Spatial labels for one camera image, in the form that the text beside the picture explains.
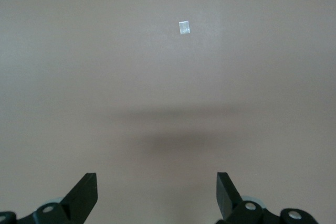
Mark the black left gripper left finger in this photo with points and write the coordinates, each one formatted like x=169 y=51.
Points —
x=76 y=205

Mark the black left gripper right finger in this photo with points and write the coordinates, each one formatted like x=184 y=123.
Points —
x=236 y=213

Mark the small clear tape patch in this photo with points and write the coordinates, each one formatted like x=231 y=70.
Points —
x=184 y=28

